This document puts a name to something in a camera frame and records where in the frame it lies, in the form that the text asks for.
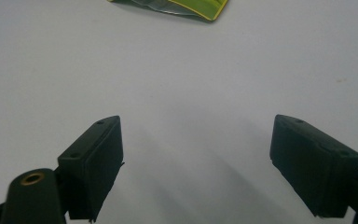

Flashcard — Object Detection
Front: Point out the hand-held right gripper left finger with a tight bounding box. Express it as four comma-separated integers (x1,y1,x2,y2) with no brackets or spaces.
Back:
57,115,125,222

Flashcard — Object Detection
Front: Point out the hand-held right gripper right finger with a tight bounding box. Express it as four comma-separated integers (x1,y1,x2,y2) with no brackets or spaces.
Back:
268,114,358,218

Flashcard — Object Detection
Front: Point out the green snack packet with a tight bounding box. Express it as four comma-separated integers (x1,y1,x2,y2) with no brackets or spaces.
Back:
106,0,229,23

